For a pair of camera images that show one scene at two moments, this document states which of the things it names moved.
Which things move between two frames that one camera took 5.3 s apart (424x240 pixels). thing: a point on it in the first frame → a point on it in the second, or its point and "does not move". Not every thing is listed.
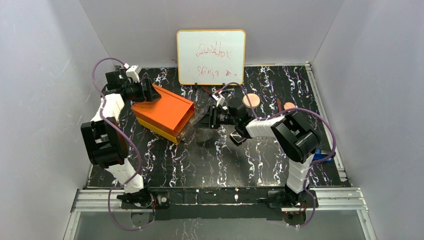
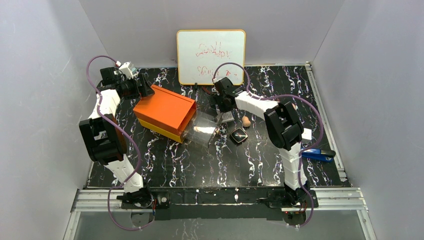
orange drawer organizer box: [166, 117] does not move
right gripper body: [214, 117] → [218, 100]
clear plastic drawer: [201, 108] → [201, 130]
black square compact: [236, 138] does not move
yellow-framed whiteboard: [210, 57] does not move
